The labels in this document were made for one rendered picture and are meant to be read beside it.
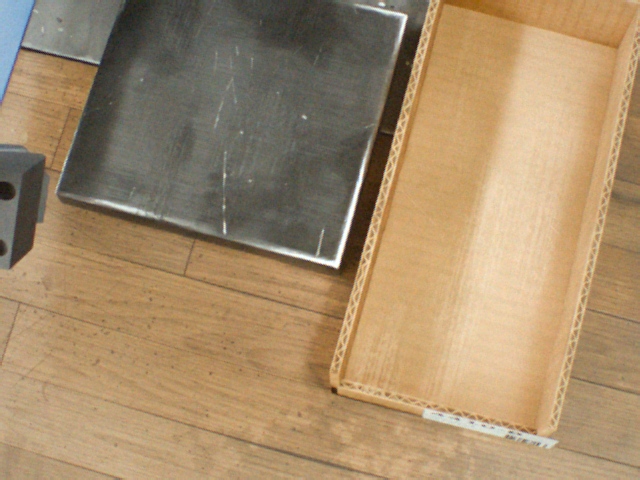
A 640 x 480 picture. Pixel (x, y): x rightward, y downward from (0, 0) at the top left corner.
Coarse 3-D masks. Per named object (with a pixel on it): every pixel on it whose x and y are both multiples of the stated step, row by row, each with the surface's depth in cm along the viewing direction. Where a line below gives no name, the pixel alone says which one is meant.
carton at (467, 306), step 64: (448, 0) 78; (512, 0) 76; (576, 0) 73; (448, 64) 78; (512, 64) 78; (576, 64) 77; (448, 128) 77; (512, 128) 76; (576, 128) 76; (384, 192) 69; (448, 192) 76; (512, 192) 75; (576, 192) 75; (384, 256) 75; (448, 256) 75; (512, 256) 74; (576, 256) 73; (384, 320) 74; (448, 320) 74; (512, 320) 74; (576, 320) 67; (384, 384) 73; (448, 384) 73; (512, 384) 73
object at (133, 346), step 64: (64, 64) 79; (0, 128) 78; (64, 128) 78; (64, 256) 76; (128, 256) 75; (192, 256) 75; (256, 256) 75; (0, 320) 75; (64, 320) 75; (128, 320) 74; (192, 320) 74; (256, 320) 74; (320, 320) 74; (0, 384) 74; (64, 384) 74; (128, 384) 74; (192, 384) 73; (256, 384) 73; (320, 384) 73; (576, 384) 73; (0, 448) 73; (64, 448) 73; (128, 448) 73; (192, 448) 73; (256, 448) 72; (320, 448) 72; (384, 448) 72; (448, 448) 72; (512, 448) 72; (576, 448) 72
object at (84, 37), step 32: (64, 0) 80; (96, 0) 80; (352, 0) 79; (384, 0) 79; (32, 32) 79; (64, 32) 79; (96, 32) 79; (416, 32) 79; (96, 64) 79; (384, 128) 77
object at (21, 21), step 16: (0, 0) 70; (16, 0) 70; (32, 0) 70; (0, 16) 70; (16, 16) 70; (0, 32) 70; (16, 32) 70; (0, 48) 69; (16, 48) 69; (0, 64) 69; (0, 80) 69; (0, 96) 69
